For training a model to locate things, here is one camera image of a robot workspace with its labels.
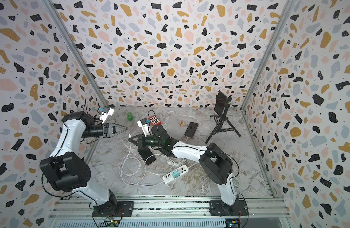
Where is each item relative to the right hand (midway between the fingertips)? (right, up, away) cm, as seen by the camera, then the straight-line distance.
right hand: (130, 141), depth 73 cm
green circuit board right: (+53, -41, -2) cm, 67 cm away
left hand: (-1, +5, -1) cm, 6 cm away
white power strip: (+19, -22, +8) cm, 30 cm away
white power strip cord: (+34, -18, +16) cm, 41 cm away
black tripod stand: (+56, +7, +27) cm, 62 cm away
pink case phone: (+34, +3, +40) cm, 52 cm away
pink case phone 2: (+2, -11, +21) cm, 23 cm away
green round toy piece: (-15, +14, +40) cm, 44 cm away
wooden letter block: (+27, +8, +36) cm, 45 cm away
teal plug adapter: (+24, -19, +6) cm, 31 cm away
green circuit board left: (-9, -41, -3) cm, 42 cm away
